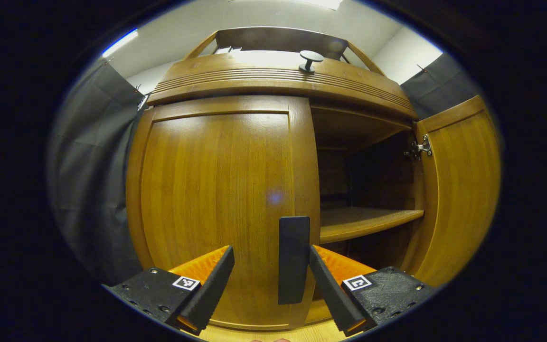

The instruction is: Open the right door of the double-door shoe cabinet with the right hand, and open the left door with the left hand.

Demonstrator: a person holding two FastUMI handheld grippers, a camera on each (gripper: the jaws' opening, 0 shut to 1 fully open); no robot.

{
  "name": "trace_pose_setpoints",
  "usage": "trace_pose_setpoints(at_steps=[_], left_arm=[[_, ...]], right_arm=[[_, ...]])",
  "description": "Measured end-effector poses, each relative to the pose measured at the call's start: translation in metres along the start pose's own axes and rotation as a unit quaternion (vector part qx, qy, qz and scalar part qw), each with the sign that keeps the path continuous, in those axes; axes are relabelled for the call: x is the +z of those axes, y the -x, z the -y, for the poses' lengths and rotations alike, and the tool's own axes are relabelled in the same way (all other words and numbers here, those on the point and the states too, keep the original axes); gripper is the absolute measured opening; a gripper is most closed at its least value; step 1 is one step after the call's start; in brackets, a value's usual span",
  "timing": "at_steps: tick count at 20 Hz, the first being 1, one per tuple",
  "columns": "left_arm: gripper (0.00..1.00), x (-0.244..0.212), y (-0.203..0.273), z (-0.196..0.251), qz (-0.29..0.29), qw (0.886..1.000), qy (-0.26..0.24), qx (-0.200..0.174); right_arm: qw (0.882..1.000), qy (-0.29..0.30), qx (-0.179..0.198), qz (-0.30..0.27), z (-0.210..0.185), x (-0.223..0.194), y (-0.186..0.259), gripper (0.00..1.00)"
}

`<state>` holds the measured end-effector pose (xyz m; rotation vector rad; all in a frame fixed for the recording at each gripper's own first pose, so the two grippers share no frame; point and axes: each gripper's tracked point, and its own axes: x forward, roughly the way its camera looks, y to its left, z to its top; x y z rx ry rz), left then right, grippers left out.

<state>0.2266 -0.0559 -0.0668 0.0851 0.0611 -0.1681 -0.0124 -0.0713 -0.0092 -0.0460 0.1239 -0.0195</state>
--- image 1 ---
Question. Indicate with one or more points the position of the wooden double-door shoe cabinet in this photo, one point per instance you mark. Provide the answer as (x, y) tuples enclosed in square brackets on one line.
[(278, 39)]

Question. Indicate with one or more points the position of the wooden cabinet shelf board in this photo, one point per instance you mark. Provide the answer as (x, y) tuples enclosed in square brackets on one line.
[(363, 221)]

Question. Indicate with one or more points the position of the wooden cabinet drawer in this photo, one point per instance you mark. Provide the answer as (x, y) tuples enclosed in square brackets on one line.
[(254, 85)]

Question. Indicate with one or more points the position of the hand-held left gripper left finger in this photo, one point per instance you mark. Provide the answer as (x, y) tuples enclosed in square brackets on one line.
[(216, 285)]

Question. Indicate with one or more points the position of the wooden shoe cabinet door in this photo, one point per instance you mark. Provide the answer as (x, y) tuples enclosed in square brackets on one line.
[(216, 190), (463, 190)]

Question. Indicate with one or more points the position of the metal door hinge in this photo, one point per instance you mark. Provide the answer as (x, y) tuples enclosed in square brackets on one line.
[(423, 148)]

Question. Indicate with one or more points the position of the black round drawer knob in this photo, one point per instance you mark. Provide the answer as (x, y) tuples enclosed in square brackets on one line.
[(310, 57)]

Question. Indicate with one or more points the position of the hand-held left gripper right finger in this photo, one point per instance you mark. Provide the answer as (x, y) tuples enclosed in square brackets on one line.
[(328, 285)]

